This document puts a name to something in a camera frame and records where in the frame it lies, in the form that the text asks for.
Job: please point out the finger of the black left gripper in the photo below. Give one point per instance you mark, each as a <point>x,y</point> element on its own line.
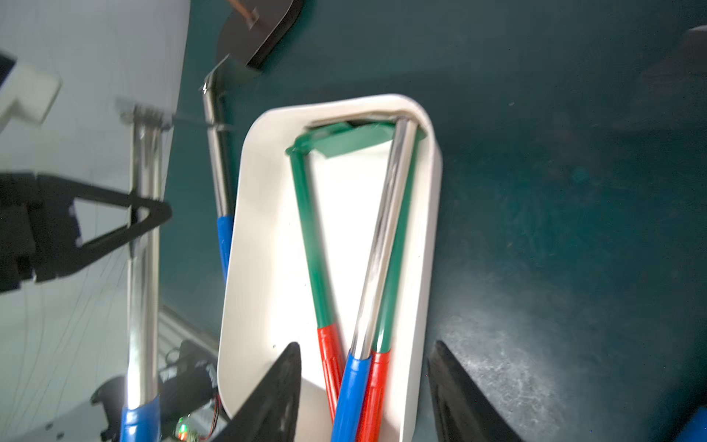
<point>80,223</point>

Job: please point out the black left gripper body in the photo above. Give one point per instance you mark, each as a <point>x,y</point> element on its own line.
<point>19,193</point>

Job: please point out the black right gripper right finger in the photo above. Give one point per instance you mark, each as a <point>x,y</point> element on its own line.
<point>461,410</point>

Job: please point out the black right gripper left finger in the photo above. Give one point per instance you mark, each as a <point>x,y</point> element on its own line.
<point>271,411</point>

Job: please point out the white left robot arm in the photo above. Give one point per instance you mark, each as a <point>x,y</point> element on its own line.
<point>27,94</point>

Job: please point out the white storage tray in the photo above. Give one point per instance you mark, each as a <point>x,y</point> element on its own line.
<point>268,303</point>

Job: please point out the brown metal hook stand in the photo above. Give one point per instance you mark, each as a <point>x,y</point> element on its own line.
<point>254,28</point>

